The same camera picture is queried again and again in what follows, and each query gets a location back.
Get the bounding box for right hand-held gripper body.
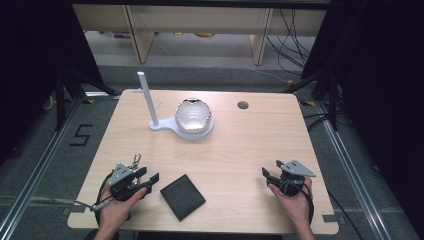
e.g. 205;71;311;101
279;159;317;198

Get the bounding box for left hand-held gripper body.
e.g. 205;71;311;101
107;162;148;202

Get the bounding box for small metal clasp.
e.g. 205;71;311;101
131;153;143;170

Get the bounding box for person's left hand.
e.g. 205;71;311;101
99;184;149;232

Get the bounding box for person's right hand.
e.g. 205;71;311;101
267;176;314;229

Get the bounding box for black square box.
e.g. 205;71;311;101
159;173;207;222

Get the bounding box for white glossy bowl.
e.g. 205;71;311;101
174;97;213;135

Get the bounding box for white stand with pole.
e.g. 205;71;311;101
131;70;216;141

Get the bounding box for black metal stand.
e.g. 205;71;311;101
283;65;340;132
54;68;88;132

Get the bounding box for black curtain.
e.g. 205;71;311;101
0;0;118;165
301;0;424;232

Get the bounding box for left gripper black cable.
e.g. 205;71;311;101
94;170;115;228

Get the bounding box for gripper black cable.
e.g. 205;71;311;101
94;170;115;228
279;179;315;225

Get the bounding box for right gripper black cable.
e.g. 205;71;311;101
279;179;315;225

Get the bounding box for grey cable plug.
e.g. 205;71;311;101
89;202;111;213

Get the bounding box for metal floor rail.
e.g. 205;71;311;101
0;96;83;240
314;99;394;240

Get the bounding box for black floor cables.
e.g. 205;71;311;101
265;8;317;75

